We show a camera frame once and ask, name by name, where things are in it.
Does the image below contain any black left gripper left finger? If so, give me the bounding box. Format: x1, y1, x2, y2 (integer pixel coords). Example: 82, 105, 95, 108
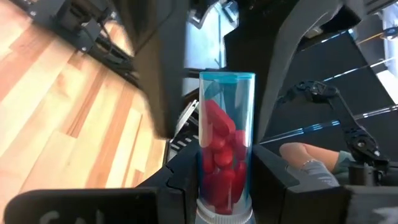
136, 140, 200, 224

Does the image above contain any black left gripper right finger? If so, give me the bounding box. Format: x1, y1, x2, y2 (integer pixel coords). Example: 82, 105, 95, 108
251, 144, 346, 224

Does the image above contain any dark red pill vial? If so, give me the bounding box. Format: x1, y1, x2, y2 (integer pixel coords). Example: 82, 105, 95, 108
195, 71, 256, 224

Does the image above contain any person's hand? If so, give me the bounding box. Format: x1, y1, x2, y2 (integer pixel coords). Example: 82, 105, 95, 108
279, 142, 341, 172

